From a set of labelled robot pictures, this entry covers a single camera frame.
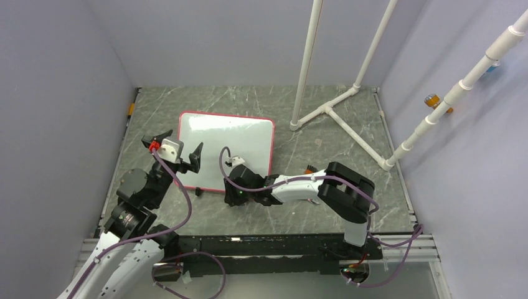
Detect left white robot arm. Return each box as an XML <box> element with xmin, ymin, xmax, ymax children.
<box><xmin>59</xmin><ymin>130</ymin><xmax>204</xmax><ymax>298</ymax></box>

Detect purple cable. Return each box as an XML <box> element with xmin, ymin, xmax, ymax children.
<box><xmin>219</xmin><ymin>146</ymin><xmax>425</xmax><ymax>290</ymax></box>
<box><xmin>65</xmin><ymin>148</ymin><xmax>227</xmax><ymax>299</ymax></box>

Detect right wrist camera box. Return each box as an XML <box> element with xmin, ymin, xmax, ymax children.
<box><xmin>225</xmin><ymin>156</ymin><xmax>245</xmax><ymax>168</ymax></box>

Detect blue wall knob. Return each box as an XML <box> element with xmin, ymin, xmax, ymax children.
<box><xmin>486</xmin><ymin>60</ymin><xmax>500</xmax><ymax>74</ymax></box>

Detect orange wall knob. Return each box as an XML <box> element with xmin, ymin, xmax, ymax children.
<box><xmin>424</xmin><ymin>94</ymin><xmax>441</xmax><ymax>109</ymax></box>

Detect pink framed whiteboard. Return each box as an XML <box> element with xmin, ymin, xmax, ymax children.
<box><xmin>176</xmin><ymin>111</ymin><xmax>276</xmax><ymax>194</ymax></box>

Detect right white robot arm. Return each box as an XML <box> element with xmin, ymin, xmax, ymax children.
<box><xmin>224</xmin><ymin>162</ymin><xmax>379</xmax><ymax>259</ymax></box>

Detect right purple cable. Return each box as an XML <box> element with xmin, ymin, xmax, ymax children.
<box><xmin>219</xmin><ymin>146</ymin><xmax>425</xmax><ymax>290</ymax></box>

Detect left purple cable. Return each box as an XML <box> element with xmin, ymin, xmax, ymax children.
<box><xmin>65</xmin><ymin>148</ymin><xmax>227</xmax><ymax>299</ymax></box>

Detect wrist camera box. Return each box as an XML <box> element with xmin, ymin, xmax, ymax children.
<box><xmin>157</xmin><ymin>137</ymin><xmax>184</xmax><ymax>164</ymax></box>
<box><xmin>225</xmin><ymin>156</ymin><xmax>245</xmax><ymax>168</ymax></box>

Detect white pvc pipe frame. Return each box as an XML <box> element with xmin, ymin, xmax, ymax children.
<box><xmin>289</xmin><ymin>1</ymin><xmax>527</xmax><ymax>171</ymax></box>

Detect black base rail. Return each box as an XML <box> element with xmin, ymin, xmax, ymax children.
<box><xmin>164</xmin><ymin>233</ymin><xmax>383</xmax><ymax>278</ymax></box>

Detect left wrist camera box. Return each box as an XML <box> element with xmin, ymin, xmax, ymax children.
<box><xmin>157</xmin><ymin>137</ymin><xmax>184</xmax><ymax>164</ymax></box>

